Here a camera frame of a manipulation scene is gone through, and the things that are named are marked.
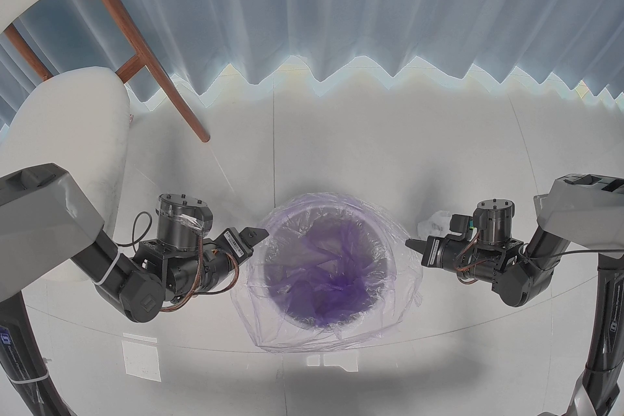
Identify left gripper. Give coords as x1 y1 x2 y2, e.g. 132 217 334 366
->
168 229 255 297

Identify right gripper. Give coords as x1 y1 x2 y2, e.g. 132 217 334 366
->
422 235 484 280

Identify purple plastic bag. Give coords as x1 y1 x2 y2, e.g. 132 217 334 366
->
229 191 424 354

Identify white trash bin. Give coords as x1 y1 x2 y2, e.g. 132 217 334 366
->
258 203 395 333

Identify crumpled white plastic wrapper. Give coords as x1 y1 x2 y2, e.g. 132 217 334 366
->
416 209 453 237

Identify white cushioned wooden chair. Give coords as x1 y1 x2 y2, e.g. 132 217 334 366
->
0 0 211 284

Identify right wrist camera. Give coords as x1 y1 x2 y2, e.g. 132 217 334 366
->
448 213 476 240

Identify black cable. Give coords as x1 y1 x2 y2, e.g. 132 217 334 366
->
529 248 624 265
119 211 158 251

